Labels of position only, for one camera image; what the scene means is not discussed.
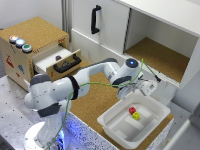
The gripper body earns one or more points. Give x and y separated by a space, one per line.
146 86

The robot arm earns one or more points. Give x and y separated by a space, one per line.
56 88

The pink block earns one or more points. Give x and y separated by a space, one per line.
132 110

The yellow block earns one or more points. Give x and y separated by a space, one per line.
136 115

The purple block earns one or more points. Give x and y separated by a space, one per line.
58 58

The white plastic box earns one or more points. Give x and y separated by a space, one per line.
135 120

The white cabinet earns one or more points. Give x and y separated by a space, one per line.
160 43

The white sliding door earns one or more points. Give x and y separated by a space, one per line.
101 25

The wooden drawer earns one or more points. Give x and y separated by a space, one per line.
56 61

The wooden drawer box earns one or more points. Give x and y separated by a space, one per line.
28 45

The green button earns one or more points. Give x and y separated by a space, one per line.
26 48

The blue button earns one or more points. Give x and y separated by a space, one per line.
20 42

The red button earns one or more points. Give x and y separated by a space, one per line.
13 38

